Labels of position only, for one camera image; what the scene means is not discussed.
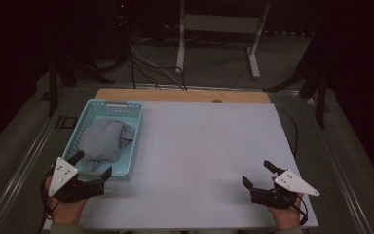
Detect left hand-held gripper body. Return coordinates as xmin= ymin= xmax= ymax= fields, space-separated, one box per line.
xmin=47 ymin=156 xmax=106 ymax=205

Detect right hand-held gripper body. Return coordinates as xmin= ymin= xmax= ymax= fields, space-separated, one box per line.
xmin=249 ymin=169 xmax=320 ymax=210

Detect grey cloth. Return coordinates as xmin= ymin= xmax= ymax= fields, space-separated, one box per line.
xmin=77 ymin=118 xmax=136 ymax=173

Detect light blue plastic basket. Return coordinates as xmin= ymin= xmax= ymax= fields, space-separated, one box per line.
xmin=60 ymin=98 xmax=144 ymax=182

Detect person's right hand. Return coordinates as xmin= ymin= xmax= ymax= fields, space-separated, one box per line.
xmin=267 ymin=193 xmax=305 ymax=232

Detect person's left hand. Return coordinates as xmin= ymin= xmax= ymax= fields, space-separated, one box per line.
xmin=43 ymin=175 xmax=89 ymax=226

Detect black tripod stand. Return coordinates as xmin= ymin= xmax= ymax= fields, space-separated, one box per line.
xmin=262 ymin=30 xmax=330 ymax=130
xmin=46 ymin=53 xmax=116 ymax=118

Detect white metal stand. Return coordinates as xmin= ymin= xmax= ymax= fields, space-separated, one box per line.
xmin=174 ymin=0 xmax=272 ymax=81

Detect right hand-held gripper cable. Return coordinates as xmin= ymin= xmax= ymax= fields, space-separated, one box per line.
xmin=294 ymin=194 xmax=310 ymax=227

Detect hand-held gripper cable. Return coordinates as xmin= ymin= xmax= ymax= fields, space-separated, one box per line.
xmin=294 ymin=194 xmax=310 ymax=227
xmin=37 ymin=166 xmax=61 ymax=234

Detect left hand-held gripper cable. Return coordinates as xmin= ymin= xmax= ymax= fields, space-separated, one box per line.
xmin=37 ymin=166 xmax=61 ymax=234

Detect thin black cable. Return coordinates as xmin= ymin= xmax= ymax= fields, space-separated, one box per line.
xmin=275 ymin=106 xmax=300 ymax=161

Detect black floor cables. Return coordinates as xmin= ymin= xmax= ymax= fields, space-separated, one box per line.
xmin=128 ymin=36 xmax=189 ymax=91

